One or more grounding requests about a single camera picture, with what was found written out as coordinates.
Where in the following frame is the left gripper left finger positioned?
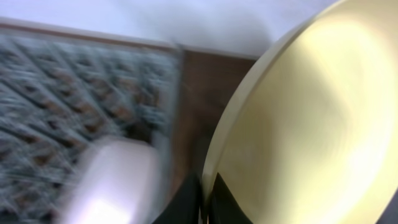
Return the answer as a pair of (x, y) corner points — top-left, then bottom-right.
(152, 174), (202, 224)

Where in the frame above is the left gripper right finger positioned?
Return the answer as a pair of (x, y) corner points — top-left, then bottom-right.
(208, 173), (252, 224)

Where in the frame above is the white pink bowl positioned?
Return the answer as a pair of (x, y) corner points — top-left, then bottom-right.
(58, 136), (162, 224)

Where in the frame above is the yellow plate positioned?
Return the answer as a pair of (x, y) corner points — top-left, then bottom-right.
(202, 0), (397, 223)

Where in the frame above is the grey dish rack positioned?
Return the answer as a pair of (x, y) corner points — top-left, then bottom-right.
(1, 29), (183, 223)

